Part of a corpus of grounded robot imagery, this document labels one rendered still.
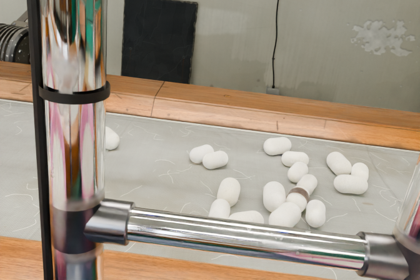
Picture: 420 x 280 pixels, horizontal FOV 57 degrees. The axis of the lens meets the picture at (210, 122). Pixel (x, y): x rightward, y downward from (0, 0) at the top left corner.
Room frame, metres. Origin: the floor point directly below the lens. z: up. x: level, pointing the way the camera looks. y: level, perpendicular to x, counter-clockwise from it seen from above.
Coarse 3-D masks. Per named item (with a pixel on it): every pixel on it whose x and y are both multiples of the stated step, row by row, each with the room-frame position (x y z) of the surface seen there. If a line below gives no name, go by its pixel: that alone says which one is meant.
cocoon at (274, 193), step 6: (264, 186) 0.34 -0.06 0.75; (270, 186) 0.33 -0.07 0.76; (276, 186) 0.33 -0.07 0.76; (282, 186) 0.33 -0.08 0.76; (264, 192) 0.32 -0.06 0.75; (270, 192) 0.32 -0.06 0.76; (276, 192) 0.32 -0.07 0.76; (282, 192) 0.32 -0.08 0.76; (264, 198) 0.32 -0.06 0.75; (270, 198) 0.31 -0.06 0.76; (276, 198) 0.31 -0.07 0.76; (282, 198) 0.31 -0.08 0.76; (264, 204) 0.31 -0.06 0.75; (270, 204) 0.31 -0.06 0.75; (276, 204) 0.31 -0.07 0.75; (270, 210) 0.31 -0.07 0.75
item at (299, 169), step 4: (296, 164) 0.39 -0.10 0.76; (300, 164) 0.39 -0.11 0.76; (304, 164) 0.39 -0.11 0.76; (292, 168) 0.38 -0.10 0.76; (296, 168) 0.38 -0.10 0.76; (300, 168) 0.38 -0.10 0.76; (304, 168) 0.38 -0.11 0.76; (288, 172) 0.38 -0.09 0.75; (292, 172) 0.37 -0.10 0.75; (296, 172) 0.37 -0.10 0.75; (300, 172) 0.37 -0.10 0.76; (304, 172) 0.38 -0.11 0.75; (288, 176) 0.38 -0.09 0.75; (292, 176) 0.37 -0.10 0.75; (296, 176) 0.37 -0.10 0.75; (300, 176) 0.37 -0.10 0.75; (292, 180) 0.37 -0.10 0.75; (296, 180) 0.37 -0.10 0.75
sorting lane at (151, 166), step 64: (0, 128) 0.42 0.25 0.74; (128, 128) 0.47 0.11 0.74; (192, 128) 0.50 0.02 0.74; (0, 192) 0.29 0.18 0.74; (128, 192) 0.32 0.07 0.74; (192, 192) 0.33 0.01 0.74; (256, 192) 0.35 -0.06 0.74; (320, 192) 0.36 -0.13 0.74; (384, 192) 0.38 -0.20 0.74; (192, 256) 0.24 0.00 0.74
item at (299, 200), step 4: (304, 188) 0.33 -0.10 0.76; (292, 192) 0.32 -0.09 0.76; (308, 192) 0.33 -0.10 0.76; (288, 196) 0.32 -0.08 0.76; (292, 196) 0.32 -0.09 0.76; (296, 196) 0.32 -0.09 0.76; (300, 196) 0.32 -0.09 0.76; (288, 200) 0.32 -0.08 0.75; (292, 200) 0.31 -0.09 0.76; (296, 200) 0.31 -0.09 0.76; (300, 200) 0.31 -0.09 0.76; (304, 200) 0.32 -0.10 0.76; (296, 204) 0.31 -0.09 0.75; (300, 204) 0.31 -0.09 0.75; (304, 204) 0.31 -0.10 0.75; (300, 208) 0.31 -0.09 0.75; (304, 208) 0.31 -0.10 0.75
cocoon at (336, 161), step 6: (330, 156) 0.42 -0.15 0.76; (336, 156) 0.42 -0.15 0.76; (342, 156) 0.41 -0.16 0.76; (330, 162) 0.41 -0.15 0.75; (336, 162) 0.40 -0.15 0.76; (342, 162) 0.40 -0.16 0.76; (348, 162) 0.40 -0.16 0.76; (336, 168) 0.40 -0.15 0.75; (342, 168) 0.40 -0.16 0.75; (348, 168) 0.40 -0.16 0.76; (336, 174) 0.40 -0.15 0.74
